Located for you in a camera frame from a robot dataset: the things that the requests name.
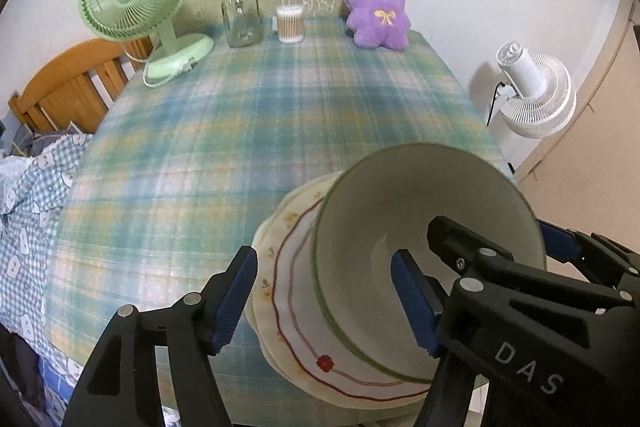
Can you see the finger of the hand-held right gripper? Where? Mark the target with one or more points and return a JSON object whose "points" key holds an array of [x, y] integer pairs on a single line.
{"points": [[575, 244], [465, 247]]}

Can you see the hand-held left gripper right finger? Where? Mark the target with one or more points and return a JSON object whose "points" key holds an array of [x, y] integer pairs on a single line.
{"points": [[412, 302]]}

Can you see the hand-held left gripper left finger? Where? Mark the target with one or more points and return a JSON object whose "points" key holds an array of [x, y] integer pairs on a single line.
{"points": [[232, 302]]}

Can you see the white plate with red pattern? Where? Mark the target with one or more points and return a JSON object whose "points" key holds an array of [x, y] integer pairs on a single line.
{"points": [[295, 307]]}

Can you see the cream plate with yellow flowers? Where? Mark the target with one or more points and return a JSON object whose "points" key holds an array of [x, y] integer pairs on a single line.
{"points": [[270, 237]]}

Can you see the small cream ceramic bowl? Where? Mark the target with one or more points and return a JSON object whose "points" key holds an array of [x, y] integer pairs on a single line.
{"points": [[400, 207]]}

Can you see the white fan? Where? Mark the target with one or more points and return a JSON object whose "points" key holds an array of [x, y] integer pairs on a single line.
{"points": [[537, 97]]}

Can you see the dark cloth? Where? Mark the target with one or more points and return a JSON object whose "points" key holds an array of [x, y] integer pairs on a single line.
{"points": [[22, 367]]}

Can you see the blue checked blanket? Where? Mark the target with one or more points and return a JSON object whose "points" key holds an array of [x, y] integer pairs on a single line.
{"points": [[30, 207]]}

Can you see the purple plush toy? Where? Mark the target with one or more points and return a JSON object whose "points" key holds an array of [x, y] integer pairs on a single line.
{"points": [[377, 12]]}

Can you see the glass jar with dark lid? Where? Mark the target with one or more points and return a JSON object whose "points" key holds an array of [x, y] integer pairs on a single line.
{"points": [[242, 19]]}

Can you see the cotton swab container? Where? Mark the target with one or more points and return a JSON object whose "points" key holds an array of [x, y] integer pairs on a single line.
{"points": [[290, 24]]}

